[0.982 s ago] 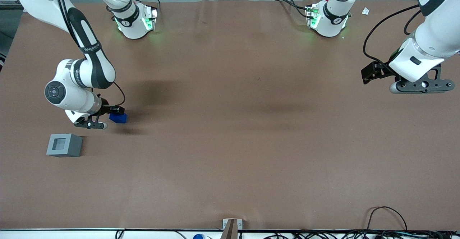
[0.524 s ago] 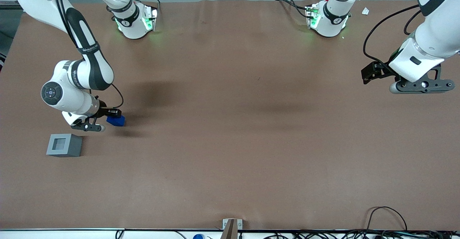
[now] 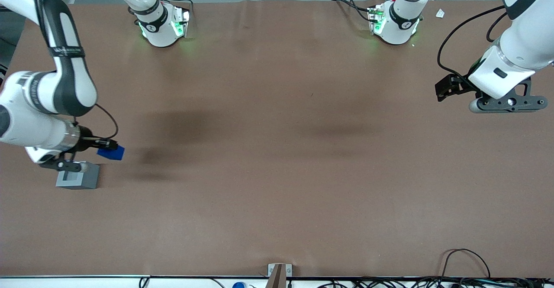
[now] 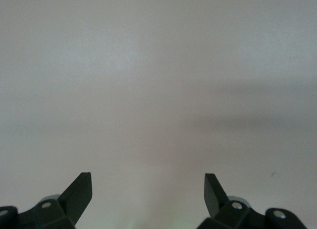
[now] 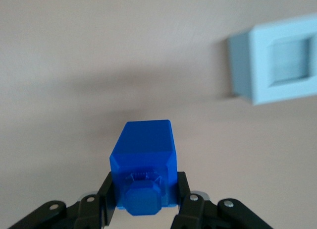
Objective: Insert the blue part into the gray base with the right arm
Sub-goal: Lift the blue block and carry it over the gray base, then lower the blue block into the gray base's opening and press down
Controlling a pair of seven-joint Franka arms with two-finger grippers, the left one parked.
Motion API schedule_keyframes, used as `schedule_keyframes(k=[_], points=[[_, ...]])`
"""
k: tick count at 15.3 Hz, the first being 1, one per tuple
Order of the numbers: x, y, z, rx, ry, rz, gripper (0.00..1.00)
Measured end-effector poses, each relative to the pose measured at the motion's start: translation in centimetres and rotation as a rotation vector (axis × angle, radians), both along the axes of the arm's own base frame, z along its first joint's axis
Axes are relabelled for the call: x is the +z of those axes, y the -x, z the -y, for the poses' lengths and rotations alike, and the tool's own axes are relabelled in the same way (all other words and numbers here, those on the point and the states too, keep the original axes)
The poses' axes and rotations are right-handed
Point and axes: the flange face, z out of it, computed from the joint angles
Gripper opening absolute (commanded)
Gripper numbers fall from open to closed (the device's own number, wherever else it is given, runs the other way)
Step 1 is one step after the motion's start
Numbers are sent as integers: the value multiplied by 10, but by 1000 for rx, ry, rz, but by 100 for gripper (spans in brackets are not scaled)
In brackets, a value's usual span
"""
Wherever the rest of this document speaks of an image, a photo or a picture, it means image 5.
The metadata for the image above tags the brown table cover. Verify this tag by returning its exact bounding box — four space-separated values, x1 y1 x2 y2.
0 0 317 229

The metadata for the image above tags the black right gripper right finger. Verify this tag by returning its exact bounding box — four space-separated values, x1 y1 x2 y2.
170 171 273 229

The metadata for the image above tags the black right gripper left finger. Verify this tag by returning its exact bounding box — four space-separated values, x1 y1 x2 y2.
6 171 117 229

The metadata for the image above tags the gray square base block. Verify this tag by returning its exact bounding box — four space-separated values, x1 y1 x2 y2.
226 12 317 106

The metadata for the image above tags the blue plastic part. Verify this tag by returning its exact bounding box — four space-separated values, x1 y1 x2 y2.
108 119 179 217

